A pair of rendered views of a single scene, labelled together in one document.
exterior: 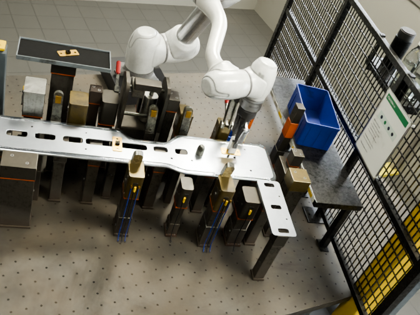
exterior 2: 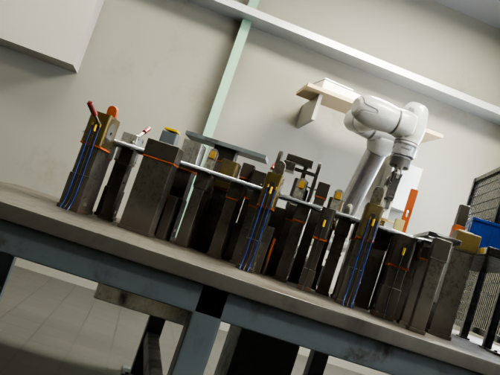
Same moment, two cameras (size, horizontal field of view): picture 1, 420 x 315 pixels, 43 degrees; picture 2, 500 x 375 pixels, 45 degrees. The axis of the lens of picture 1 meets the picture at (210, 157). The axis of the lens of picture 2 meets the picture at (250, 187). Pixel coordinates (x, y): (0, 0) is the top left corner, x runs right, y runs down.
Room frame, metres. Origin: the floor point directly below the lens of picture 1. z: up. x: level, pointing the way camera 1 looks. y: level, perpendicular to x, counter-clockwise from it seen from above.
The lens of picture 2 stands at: (-0.39, -0.74, 0.80)
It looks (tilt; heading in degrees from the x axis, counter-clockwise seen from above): 5 degrees up; 30
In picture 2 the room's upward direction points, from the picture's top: 19 degrees clockwise
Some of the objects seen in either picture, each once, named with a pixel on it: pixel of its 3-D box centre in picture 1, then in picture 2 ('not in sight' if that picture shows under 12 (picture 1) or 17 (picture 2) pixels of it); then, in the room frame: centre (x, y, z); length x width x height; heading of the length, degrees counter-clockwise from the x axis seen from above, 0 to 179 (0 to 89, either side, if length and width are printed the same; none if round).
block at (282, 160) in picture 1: (273, 189); not in sight; (1.86, -0.32, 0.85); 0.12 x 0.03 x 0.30; 23
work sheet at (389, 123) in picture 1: (383, 134); not in sight; (1.89, -0.62, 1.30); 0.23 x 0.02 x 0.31; 23
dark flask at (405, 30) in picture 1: (397, 49); not in sight; (2.22, -0.58, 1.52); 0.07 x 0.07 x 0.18
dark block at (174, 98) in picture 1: (162, 132); (309, 232); (1.87, 0.24, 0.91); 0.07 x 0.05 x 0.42; 23
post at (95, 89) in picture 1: (89, 125); (234, 210); (1.75, 0.53, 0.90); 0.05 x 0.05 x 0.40; 23
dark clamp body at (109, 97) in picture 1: (103, 129); (247, 217); (1.77, 0.48, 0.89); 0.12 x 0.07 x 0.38; 23
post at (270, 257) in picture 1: (269, 254); (428, 286); (1.48, -0.36, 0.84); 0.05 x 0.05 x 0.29; 23
